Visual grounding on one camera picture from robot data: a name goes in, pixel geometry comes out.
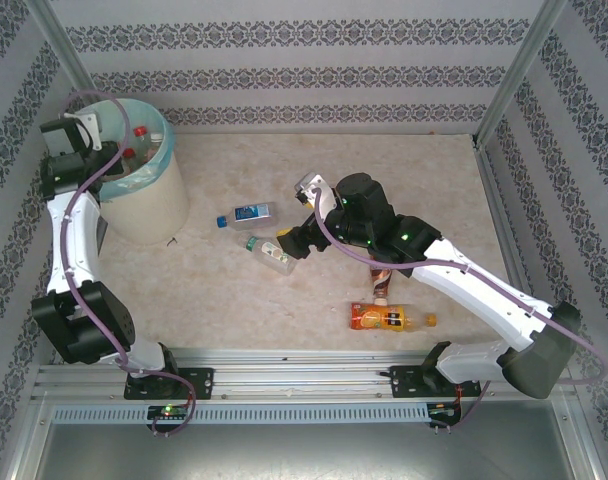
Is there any green-label tea bottle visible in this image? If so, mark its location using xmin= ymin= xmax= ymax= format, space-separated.
xmin=243 ymin=235 xmax=299 ymax=277

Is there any blue-capped water bottle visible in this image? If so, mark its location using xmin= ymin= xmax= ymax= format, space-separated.
xmin=216 ymin=201 xmax=278 ymax=232

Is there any brown coffee drink bottle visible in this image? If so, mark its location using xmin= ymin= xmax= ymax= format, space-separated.
xmin=368 ymin=264 xmax=396 ymax=307

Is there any orange juice bottle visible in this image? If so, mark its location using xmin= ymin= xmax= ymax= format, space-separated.
xmin=350 ymin=301 xmax=438 ymax=334

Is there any light blue bin liner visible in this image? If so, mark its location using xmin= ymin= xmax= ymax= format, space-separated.
xmin=76 ymin=98 xmax=178 ymax=202

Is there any cream round bin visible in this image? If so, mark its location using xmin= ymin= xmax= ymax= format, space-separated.
xmin=76 ymin=98 xmax=192 ymax=246

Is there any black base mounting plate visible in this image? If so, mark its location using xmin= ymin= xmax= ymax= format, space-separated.
xmin=388 ymin=364 xmax=483 ymax=399
xmin=123 ymin=367 xmax=215 ymax=401

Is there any grey metal shelf panel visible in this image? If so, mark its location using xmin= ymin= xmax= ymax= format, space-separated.
xmin=0 ymin=399 xmax=608 ymax=480

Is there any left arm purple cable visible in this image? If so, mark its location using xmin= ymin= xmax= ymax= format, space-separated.
xmin=58 ymin=89 xmax=198 ymax=438

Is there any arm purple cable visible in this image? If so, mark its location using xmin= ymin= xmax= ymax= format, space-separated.
xmin=311 ymin=187 xmax=608 ymax=437
xmin=58 ymin=89 xmax=198 ymax=438

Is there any aluminium mounting rail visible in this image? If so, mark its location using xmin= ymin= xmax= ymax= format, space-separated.
xmin=33 ymin=347 xmax=576 ymax=401

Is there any aluminium side rail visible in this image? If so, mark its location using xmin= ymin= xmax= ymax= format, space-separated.
xmin=473 ymin=142 xmax=580 ymax=381

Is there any aluminium frame post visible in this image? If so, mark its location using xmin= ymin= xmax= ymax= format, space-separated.
xmin=23 ymin=0 xmax=95 ymax=101
xmin=471 ymin=0 xmax=570 ymax=151

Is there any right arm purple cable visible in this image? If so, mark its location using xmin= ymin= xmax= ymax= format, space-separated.
xmin=311 ymin=187 xmax=608 ymax=437

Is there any slotted grey cable duct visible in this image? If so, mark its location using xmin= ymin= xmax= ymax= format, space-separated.
xmin=51 ymin=403 xmax=430 ymax=426

